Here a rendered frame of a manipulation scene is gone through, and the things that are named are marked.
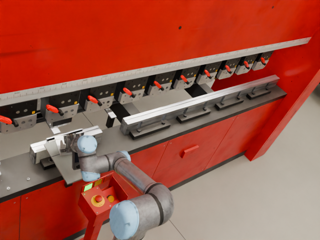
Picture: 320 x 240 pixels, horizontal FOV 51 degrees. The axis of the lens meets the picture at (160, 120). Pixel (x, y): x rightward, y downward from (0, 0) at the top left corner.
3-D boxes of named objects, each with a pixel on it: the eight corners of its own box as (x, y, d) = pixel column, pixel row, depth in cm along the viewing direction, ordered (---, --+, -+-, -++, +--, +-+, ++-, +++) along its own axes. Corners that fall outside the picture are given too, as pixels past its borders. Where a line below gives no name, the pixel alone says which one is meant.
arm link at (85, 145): (82, 156, 135) (78, 135, 135) (74, 156, 145) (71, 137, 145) (100, 153, 139) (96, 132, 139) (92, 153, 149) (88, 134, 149)
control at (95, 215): (92, 227, 180) (98, 209, 168) (77, 204, 187) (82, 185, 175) (122, 210, 193) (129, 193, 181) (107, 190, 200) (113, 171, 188)
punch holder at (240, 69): (235, 75, 239) (246, 56, 228) (227, 68, 243) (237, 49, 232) (248, 72, 248) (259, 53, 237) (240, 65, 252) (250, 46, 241)
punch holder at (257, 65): (252, 71, 251) (263, 53, 240) (244, 64, 255) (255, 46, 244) (264, 68, 260) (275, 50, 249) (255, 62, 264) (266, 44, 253)
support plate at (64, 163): (67, 185, 156) (67, 184, 155) (43, 145, 168) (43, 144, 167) (100, 172, 167) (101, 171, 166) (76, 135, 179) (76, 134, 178)
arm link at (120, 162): (190, 194, 115) (123, 143, 153) (164, 203, 110) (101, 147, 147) (188, 222, 119) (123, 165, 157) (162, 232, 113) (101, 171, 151)
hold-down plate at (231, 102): (218, 111, 254) (220, 108, 252) (214, 106, 256) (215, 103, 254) (242, 102, 272) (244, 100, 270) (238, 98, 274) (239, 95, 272)
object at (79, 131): (48, 146, 171) (48, 142, 169) (45, 142, 172) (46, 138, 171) (83, 135, 183) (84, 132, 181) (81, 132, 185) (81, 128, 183)
